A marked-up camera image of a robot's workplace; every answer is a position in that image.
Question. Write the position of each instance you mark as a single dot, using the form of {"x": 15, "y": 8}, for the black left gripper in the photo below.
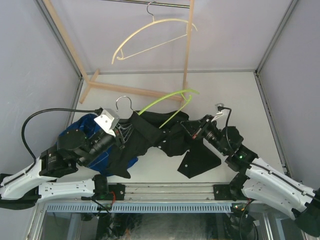
{"x": 124, "y": 125}

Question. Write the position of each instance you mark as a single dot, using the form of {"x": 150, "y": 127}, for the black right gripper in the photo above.
{"x": 193, "y": 126}

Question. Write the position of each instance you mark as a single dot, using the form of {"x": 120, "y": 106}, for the green plastic hanger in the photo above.
{"x": 170, "y": 102}

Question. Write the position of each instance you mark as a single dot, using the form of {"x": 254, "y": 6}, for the black button shirt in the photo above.
{"x": 172, "y": 139}

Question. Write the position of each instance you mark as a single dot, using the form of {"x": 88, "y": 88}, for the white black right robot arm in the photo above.
{"x": 257, "y": 179}

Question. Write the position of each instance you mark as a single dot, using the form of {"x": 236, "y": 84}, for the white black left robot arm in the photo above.
{"x": 80, "y": 145}

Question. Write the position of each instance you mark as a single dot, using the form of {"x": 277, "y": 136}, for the blue plaid shirt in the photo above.
{"x": 101, "y": 164}

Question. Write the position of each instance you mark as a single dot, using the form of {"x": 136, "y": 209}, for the beige plastic hanger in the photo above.
{"x": 159, "y": 32}

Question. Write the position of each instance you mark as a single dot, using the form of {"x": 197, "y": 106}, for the metal hanging rod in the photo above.
{"x": 155, "y": 3}

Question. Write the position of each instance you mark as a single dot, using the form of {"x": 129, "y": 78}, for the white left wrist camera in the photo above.
{"x": 108, "y": 120}

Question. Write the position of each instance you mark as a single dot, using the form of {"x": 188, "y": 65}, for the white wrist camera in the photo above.
{"x": 108, "y": 120}
{"x": 220, "y": 111}

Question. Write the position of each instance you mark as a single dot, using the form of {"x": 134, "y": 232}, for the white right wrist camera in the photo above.
{"x": 220, "y": 111}

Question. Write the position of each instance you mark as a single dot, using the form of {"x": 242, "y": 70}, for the wooden clothes rack frame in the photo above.
{"x": 91, "y": 83}

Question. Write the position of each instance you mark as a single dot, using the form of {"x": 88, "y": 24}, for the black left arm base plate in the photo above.
{"x": 117, "y": 191}

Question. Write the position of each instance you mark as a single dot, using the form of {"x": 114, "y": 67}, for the aluminium extrusion rail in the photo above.
{"x": 134, "y": 192}

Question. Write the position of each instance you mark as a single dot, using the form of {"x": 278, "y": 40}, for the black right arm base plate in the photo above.
{"x": 224, "y": 192}

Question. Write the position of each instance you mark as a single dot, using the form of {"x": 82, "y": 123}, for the blue slotted cable duct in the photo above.
{"x": 141, "y": 208}

